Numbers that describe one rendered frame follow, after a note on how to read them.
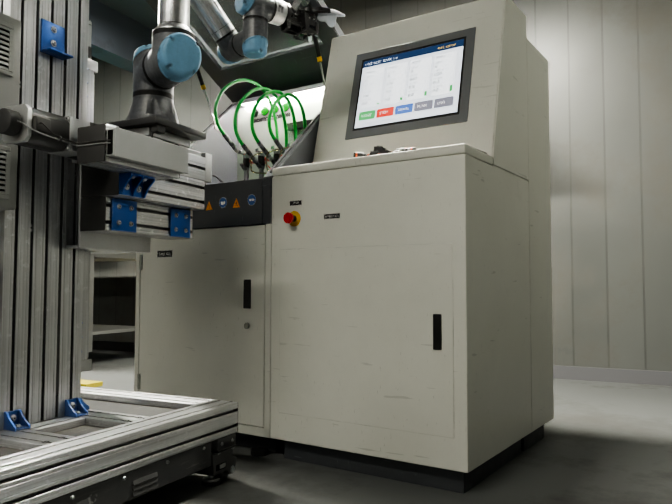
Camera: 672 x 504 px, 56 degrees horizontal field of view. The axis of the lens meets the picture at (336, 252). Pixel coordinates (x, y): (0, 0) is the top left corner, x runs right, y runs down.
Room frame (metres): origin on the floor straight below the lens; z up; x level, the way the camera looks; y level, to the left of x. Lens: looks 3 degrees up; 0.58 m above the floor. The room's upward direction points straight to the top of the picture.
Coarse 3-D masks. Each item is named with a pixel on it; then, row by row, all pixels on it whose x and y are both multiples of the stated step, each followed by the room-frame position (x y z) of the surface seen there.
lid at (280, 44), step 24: (288, 0) 2.37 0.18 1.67; (312, 0) 2.32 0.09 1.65; (192, 24) 2.63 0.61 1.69; (240, 24) 2.55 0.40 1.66; (336, 24) 2.42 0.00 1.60; (216, 48) 2.72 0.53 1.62; (288, 48) 2.60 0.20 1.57; (312, 48) 2.53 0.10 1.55; (216, 72) 2.83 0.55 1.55; (240, 72) 2.79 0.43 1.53; (264, 72) 2.74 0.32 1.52; (288, 72) 2.70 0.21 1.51; (312, 72) 2.66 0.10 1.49; (240, 96) 2.94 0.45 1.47
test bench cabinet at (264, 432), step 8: (136, 256) 2.52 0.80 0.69; (136, 264) 2.52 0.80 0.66; (136, 272) 2.52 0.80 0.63; (136, 280) 2.52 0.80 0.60; (136, 288) 2.52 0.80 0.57; (136, 296) 2.52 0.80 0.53; (136, 304) 2.52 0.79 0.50; (136, 312) 2.52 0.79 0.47; (136, 320) 2.52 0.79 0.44; (136, 328) 2.52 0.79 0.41; (136, 336) 2.52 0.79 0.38; (136, 344) 2.51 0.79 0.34; (136, 352) 2.51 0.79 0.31; (136, 360) 2.51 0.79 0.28; (136, 368) 2.51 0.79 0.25; (136, 376) 2.51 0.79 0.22; (136, 384) 2.51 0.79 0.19; (264, 408) 2.14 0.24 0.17; (264, 416) 2.14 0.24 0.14; (240, 424) 2.21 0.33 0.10; (264, 424) 2.14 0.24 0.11; (240, 432) 2.20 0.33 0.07; (248, 432) 2.18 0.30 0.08; (256, 432) 2.16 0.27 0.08; (264, 432) 2.14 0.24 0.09; (240, 440) 2.30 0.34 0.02; (248, 440) 2.28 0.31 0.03; (256, 440) 2.25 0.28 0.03; (264, 440) 2.23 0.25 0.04; (272, 440) 2.21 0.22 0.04; (280, 440) 2.23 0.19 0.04; (256, 448) 2.20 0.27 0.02; (264, 448) 2.20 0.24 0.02; (272, 448) 2.21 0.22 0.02; (280, 448) 2.23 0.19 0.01; (256, 456) 2.17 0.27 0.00
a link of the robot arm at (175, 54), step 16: (160, 0) 1.69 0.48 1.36; (176, 0) 1.68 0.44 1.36; (160, 16) 1.69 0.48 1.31; (176, 16) 1.68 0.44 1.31; (160, 32) 1.66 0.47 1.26; (176, 32) 1.66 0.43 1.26; (192, 32) 1.70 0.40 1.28; (160, 48) 1.65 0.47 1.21; (176, 48) 1.65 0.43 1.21; (192, 48) 1.68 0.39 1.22; (144, 64) 1.73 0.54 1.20; (160, 64) 1.66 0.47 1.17; (176, 64) 1.66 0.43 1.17; (192, 64) 1.69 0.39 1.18; (160, 80) 1.72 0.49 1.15; (176, 80) 1.71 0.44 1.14
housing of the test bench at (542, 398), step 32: (544, 64) 2.40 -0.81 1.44; (544, 96) 2.40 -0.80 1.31; (544, 128) 2.39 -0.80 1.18; (544, 160) 2.39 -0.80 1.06; (544, 192) 2.38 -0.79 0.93; (544, 224) 2.38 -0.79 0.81; (544, 256) 2.37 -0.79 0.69; (544, 288) 2.37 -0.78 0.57; (544, 320) 2.36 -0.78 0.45; (544, 352) 2.36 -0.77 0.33; (544, 384) 2.35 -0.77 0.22; (544, 416) 2.34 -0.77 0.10
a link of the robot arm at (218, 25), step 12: (192, 0) 1.88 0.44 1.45; (204, 0) 1.88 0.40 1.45; (216, 0) 1.92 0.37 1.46; (204, 12) 1.90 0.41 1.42; (216, 12) 1.90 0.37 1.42; (204, 24) 1.93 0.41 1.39; (216, 24) 1.91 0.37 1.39; (228, 24) 1.93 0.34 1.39; (216, 36) 1.94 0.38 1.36; (228, 36) 1.93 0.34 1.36; (228, 48) 1.95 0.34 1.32; (228, 60) 1.99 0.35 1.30; (240, 60) 2.01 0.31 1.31
